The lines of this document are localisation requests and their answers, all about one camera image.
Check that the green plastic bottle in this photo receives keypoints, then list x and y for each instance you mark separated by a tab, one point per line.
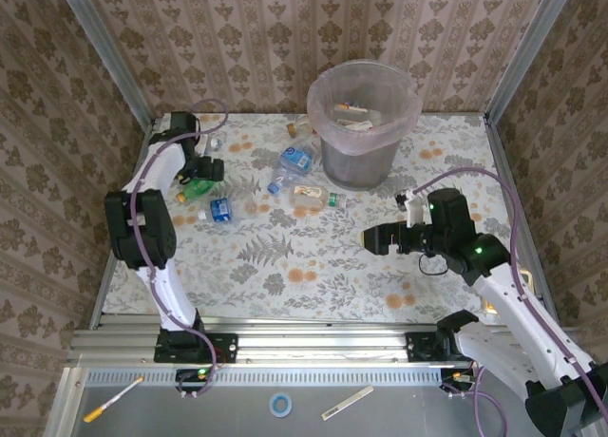
199	189

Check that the blue label clear bottle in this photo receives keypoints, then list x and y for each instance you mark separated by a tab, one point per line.
221	210

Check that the grey metal mesh bin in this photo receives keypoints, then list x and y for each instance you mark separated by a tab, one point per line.
356	171

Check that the crushed blue label bottle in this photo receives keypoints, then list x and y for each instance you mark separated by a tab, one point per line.
294	159

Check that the tan label green cap bottle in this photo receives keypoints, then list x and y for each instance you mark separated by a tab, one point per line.
309	195

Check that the orange label plastic bottle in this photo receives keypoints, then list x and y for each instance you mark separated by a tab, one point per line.
304	126

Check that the yellow red label bottle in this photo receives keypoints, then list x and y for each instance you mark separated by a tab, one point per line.
347	108

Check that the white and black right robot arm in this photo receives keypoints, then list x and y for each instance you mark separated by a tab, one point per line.
522	323

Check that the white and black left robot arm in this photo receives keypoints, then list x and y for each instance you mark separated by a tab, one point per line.
166	294

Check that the pink translucent bin liner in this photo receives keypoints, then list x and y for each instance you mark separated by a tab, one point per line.
323	123

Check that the small blue label bottle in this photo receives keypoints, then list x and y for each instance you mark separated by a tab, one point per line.
215	143

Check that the yellow white handheld device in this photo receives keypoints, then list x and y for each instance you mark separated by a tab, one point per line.
488	306

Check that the black controller board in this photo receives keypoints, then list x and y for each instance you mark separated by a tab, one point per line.
202	373
456	376

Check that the white flat stick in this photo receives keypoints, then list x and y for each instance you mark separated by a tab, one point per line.
347	403

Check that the blue tape roll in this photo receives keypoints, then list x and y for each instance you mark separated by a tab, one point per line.
273	405

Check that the white pen with yellow cap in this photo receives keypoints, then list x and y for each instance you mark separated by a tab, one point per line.
114	400

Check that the aluminium frame post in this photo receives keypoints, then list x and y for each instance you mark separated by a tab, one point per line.
528	52
107	52

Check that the aluminium front rail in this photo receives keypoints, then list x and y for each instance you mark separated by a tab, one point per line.
323	342

